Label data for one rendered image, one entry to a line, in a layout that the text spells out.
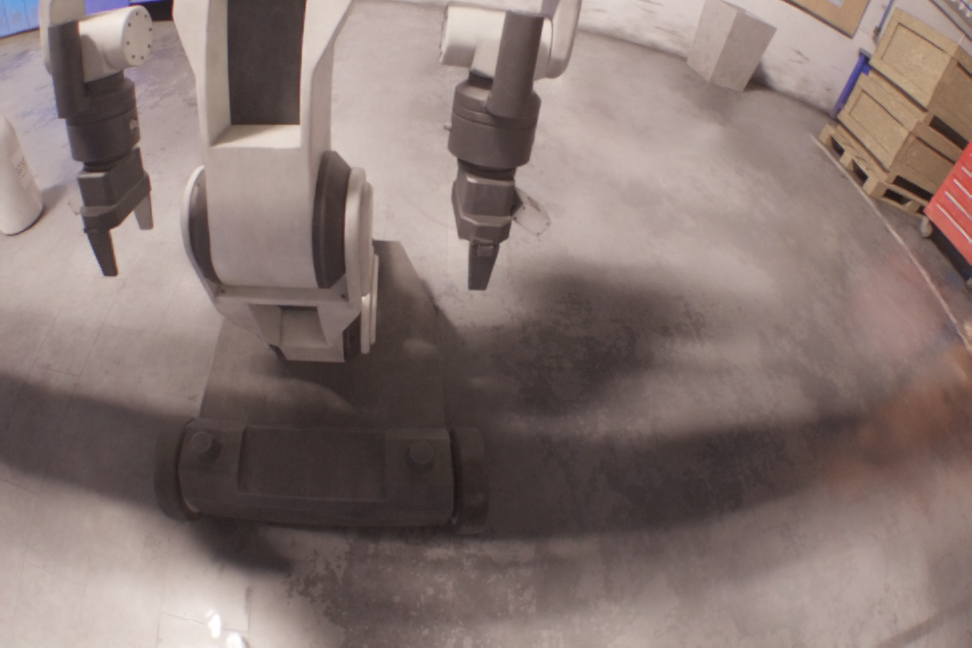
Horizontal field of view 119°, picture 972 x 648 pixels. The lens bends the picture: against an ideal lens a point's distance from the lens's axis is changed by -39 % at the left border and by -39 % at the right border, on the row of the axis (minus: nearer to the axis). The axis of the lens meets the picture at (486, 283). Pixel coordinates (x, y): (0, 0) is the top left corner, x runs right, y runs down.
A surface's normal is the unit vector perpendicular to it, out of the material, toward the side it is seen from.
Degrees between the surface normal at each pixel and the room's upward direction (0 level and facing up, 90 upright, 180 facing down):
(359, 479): 0
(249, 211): 66
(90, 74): 78
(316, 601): 0
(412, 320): 0
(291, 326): 30
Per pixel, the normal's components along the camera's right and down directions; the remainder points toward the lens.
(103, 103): 0.76, 0.47
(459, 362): 0.18, -0.67
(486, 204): 0.15, 0.59
